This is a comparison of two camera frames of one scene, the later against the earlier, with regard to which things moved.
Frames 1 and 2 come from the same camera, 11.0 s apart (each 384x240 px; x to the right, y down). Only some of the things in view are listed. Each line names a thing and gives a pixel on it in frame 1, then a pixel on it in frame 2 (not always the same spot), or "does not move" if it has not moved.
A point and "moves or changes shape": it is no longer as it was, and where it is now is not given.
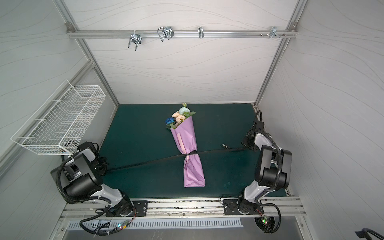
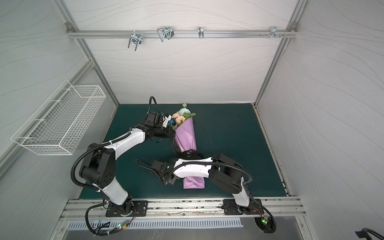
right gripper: [248, 141] to [186, 154]
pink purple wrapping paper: [185, 136] does not move
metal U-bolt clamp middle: [166, 32] does not move
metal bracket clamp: [201, 33] does not move
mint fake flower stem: [185, 111] does not move
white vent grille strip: [115, 225] does not move
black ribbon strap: [187, 154] moves or changes shape
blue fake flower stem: [170, 123] does not move
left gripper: [102, 171] to [168, 134]
